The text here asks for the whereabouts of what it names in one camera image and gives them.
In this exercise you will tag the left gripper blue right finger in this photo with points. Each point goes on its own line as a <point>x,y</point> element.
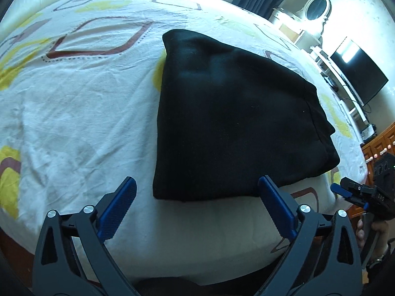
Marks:
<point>281,206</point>

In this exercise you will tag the white dressing table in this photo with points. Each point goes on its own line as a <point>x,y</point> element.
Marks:
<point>295,30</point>

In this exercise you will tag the white oval vanity mirror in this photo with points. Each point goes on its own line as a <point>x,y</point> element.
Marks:
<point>314,15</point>

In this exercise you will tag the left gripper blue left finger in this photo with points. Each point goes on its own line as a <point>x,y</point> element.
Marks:
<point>113,207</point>

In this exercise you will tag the black flat television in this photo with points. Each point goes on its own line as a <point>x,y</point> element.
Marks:
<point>362,74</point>

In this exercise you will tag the black studded pants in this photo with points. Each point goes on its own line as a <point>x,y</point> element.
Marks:
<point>227,117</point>

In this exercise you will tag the wooden drawer cabinet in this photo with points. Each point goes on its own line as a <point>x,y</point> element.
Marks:
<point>381,146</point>

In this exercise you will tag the white tv stand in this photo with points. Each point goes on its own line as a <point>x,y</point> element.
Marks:
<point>346,93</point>

